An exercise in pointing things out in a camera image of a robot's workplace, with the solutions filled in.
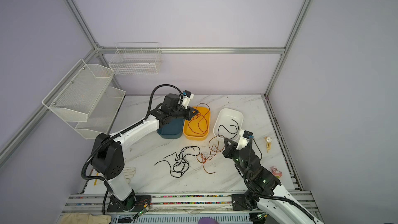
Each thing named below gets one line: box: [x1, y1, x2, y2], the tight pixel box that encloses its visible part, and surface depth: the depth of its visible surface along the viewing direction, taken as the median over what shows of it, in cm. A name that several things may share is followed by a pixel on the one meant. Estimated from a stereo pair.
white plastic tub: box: [212, 107, 244, 142], surface depth 104 cm
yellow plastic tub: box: [182, 106, 211, 141], surface depth 103 cm
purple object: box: [197, 217, 220, 224], surface depth 71 cm
